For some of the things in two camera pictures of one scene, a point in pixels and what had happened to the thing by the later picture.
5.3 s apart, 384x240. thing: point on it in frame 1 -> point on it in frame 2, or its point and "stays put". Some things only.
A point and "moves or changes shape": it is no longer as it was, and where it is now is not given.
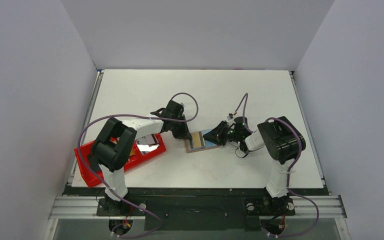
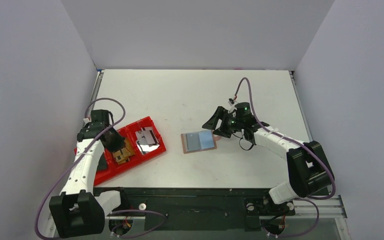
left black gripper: (181, 131) -> (114, 141)
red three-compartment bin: (91, 172) stays put
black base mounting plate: (195, 210) stays put
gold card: (198, 141) moves or changes shape
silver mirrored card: (147, 143) stays put
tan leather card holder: (199, 143) stays put
